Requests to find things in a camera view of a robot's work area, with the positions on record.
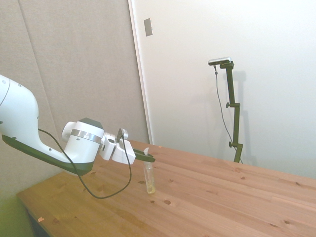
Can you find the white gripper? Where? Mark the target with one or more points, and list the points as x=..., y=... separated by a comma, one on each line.
x=121, y=154

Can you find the white door frame trim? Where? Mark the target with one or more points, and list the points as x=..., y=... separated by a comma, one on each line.
x=142, y=81

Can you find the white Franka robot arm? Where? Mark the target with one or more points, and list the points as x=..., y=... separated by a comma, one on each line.
x=22, y=123

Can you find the yellow-green padded seat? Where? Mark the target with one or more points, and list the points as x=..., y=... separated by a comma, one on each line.
x=12, y=219

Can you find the black camera stand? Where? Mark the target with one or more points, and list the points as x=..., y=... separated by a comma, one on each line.
x=233, y=108

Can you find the grey stereo camera bar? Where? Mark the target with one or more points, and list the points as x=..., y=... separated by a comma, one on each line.
x=219, y=60

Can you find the clear sanitizer pump bottle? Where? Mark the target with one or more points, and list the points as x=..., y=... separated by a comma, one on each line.
x=150, y=177

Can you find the grey wall plate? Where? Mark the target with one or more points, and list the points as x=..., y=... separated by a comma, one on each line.
x=148, y=27

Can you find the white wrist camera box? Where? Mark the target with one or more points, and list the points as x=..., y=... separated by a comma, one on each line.
x=122, y=134

